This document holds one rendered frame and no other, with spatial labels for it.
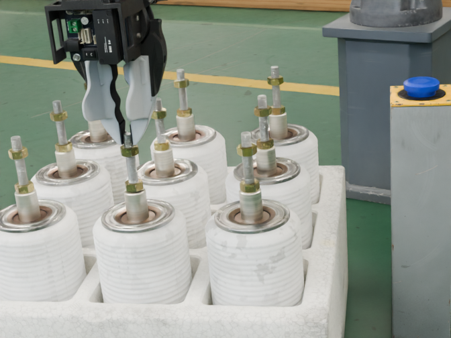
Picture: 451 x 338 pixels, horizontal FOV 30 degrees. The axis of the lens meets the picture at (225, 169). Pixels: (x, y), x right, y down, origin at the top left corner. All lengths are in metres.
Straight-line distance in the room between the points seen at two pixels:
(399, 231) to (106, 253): 0.36
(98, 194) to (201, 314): 0.23
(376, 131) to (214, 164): 0.44
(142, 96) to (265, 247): 0.19
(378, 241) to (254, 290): 0.54
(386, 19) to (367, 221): 0.33
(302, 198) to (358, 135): 0.53
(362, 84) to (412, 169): 0.45
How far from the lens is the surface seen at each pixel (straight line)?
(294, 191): 0.92
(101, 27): 0.74
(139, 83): 0.80
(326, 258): 0.91
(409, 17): 1.38
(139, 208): 0.85
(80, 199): 0.97
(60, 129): 0.99
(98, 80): 0.81
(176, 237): 0.84
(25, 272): 0.89
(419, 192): 0.99
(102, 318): 0.85
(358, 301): 1.18
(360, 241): 1.33
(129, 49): 0.74
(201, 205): 0.95
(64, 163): 0.99
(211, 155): 1.05
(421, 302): 1.06
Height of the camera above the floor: 0.61
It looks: 22 degrees down
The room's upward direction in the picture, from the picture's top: 5 degrees counter-clockwise
